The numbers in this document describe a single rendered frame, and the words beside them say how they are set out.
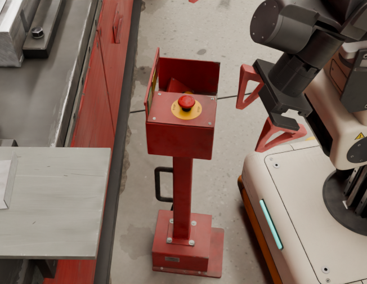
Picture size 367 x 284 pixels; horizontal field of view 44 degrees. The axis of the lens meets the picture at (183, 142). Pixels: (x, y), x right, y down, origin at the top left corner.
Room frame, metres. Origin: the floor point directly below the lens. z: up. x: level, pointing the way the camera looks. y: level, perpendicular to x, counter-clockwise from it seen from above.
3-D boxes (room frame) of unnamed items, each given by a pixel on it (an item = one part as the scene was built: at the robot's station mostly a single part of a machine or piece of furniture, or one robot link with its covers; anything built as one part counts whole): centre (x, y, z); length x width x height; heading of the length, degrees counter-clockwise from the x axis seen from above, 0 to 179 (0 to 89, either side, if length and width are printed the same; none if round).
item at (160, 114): (0.80, 0.00, 0.75); 0.20 x 0.16 x 0.18; 174
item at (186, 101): (0.75, -0.01, 0.79); 0.04 x 0.04 x 0.04
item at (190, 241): (0.80, 0.00, 0.13); 0.10 x 0.10 x 0.01; 84
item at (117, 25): (1.37, 0.24, 0.59); 0.15 x 0.02 x 0.07; 1
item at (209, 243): (0.80, -0.03, 0.06); 0.25 x 0.20 x 0.12; 84
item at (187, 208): (0.80, 0.00, 0.39); 0.05 x 0.05 x 0.54; 84
